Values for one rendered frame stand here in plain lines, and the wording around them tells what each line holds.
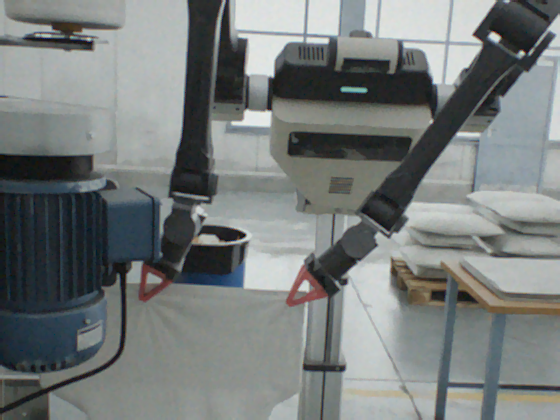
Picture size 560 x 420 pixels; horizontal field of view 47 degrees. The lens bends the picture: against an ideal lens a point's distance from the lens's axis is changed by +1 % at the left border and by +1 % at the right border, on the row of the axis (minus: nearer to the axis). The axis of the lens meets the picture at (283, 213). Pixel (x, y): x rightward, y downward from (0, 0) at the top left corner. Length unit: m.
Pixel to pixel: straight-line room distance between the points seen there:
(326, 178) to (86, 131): 0.93
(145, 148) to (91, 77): 1.20
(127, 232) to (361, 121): 0.80
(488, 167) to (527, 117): 0.88
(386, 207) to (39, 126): 0.64
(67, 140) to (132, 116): 8.54
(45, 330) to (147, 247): 0.16
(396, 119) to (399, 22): 7.89
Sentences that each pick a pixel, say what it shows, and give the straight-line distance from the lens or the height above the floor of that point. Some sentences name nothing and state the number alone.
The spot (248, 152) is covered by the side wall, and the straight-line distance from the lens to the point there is 9.20.
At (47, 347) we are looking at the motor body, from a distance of 0.86.
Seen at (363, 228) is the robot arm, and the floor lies 1.23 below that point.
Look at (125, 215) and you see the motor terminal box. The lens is 0.86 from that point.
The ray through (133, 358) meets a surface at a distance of 1.29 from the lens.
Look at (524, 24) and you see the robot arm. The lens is 1.10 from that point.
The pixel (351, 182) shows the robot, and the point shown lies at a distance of 1.65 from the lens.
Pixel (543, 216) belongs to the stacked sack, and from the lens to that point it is 4.73.
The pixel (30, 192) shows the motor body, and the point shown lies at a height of 1.32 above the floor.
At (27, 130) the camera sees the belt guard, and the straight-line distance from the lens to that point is 0.79.
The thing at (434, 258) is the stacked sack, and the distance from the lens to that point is 4.56.
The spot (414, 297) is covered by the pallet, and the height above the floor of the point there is 0.06.
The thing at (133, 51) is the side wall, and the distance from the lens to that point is 9.32.
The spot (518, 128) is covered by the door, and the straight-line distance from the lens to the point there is 9.87.
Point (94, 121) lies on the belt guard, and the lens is 0.81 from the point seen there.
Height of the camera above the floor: 1.46
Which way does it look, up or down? 11 degrees down
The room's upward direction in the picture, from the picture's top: 3 degrees clockwise
